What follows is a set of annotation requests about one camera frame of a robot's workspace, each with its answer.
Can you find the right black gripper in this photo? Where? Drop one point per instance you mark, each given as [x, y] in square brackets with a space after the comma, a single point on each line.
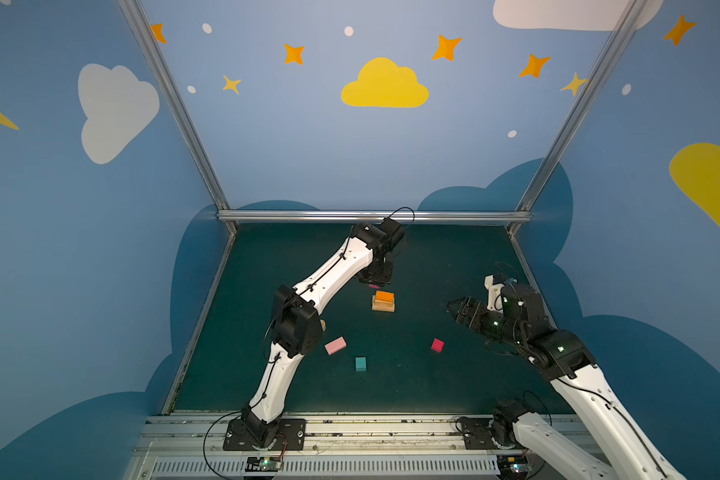
[471, 312]

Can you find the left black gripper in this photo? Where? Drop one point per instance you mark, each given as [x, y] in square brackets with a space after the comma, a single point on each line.
[375, 276]

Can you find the orange rectangular block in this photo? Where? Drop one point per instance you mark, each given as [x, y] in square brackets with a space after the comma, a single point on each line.
[384, 297]

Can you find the natural wood block diagonal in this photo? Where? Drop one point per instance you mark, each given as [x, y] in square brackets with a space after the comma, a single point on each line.
[383, 306]

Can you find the pink rectangular block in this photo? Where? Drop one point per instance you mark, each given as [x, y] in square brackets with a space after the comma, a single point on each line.
[335, 346]

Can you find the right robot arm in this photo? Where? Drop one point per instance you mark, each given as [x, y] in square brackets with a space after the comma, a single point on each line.
[514, 315]

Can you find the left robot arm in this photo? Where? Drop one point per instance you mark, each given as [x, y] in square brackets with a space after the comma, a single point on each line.
[296, 326]

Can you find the right controller board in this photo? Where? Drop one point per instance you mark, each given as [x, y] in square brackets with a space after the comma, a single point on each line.
[513, 468]

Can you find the controller board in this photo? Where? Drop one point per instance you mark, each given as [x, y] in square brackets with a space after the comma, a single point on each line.
[268, 465]
[513, 468]

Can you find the left controller board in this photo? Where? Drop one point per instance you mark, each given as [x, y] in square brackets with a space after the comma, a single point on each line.
[268, 465]

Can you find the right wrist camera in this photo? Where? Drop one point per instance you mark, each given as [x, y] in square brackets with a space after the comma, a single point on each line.
[501, 290]

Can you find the back aluminium frame bar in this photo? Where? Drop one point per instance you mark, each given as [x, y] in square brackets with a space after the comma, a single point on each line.
[404, 215]

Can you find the right aluminium frame post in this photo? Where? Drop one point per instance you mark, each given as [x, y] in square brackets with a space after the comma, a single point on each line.
[616, 44]

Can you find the aluminium frame post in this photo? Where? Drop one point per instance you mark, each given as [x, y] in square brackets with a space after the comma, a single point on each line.
[616, 44]
[137, 20]

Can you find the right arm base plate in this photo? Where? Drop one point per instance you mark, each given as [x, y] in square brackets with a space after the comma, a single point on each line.
[479, 433]

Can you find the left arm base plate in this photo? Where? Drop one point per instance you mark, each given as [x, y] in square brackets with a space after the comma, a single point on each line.
[285, 433]

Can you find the aluminium front rail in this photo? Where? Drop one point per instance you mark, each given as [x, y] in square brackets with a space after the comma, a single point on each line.
[336, 446]

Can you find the left aluminium frame post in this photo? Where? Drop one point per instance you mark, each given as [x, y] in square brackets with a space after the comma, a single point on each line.
[137, 20]

